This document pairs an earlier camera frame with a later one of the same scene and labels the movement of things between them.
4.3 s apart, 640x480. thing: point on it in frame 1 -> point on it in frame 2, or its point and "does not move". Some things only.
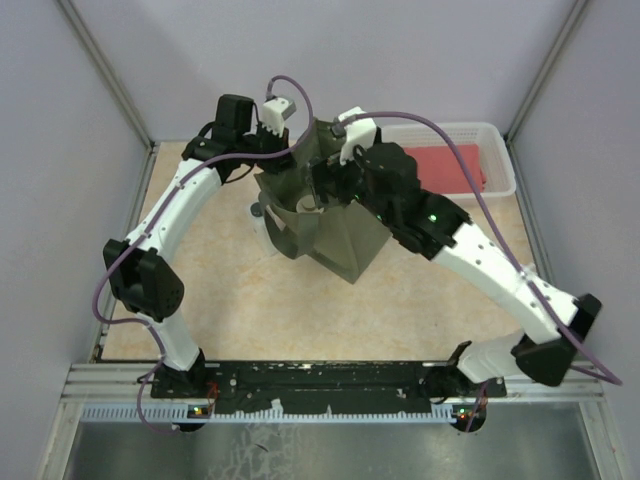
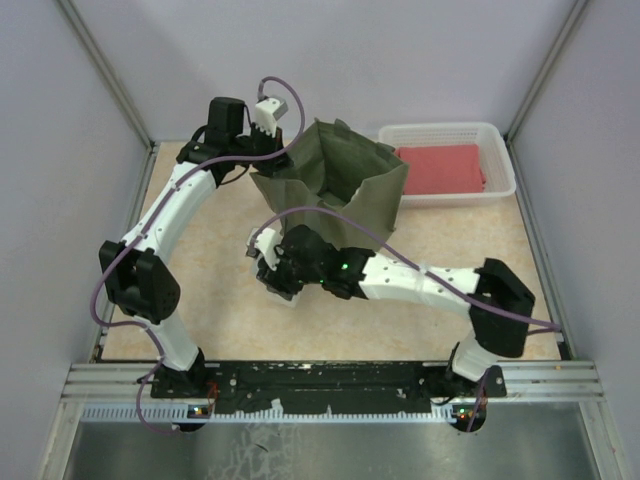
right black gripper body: (348, 180) -> (289, 276)
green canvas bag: (344, 238) does not move
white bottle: (262, 230) -> (272, 296)
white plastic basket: (489, 138) does not move
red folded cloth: (438, 172) does not move
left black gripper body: (264, 141) does not move
